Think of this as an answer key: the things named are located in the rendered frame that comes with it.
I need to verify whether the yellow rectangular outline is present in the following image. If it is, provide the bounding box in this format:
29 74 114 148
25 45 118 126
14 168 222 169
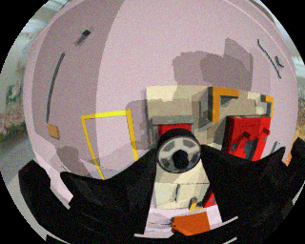
80 111 140 180

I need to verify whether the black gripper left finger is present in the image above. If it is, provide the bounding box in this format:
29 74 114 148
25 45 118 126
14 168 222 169
60 149 157 234

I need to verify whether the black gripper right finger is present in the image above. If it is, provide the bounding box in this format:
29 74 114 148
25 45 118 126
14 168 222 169
200 144 285 223

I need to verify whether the black and grey wheel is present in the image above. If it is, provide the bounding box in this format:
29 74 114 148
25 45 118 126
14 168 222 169
156 129 202 173

